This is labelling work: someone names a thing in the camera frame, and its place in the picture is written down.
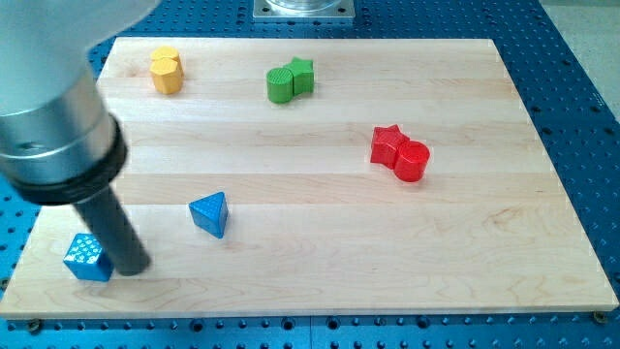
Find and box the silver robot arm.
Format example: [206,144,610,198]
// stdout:
[1,0,159,206]

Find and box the blue triangle block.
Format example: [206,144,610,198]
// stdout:
[189,192,229,239]

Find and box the blue cube block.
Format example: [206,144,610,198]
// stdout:
[63,233,113,282]

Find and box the light wooden board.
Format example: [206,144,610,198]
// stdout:
[1,37,618,319]

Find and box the red star block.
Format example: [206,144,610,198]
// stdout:
[370,125,410,170]

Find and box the green cylinder block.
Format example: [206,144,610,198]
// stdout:
[265,67,294,104]

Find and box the green star block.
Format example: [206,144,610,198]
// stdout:
[285,57,315,95]

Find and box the red cylinder block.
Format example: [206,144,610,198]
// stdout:
[393,141,430,182]

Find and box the yellow hexagon block front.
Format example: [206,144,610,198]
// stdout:
[149,58,183,95]

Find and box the yellow hexagon block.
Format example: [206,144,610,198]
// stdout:
[150,46,181,64]
[149,58,183,95]

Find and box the yellow hexagon block rear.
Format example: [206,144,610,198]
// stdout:
[150,46,181,64]

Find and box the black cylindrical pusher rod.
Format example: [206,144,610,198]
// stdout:
[74,186,151,276]

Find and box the blue perforated breadboard table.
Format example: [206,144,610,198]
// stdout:
[1,0,619,348]

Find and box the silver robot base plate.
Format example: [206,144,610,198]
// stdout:
[253,0,356,19]

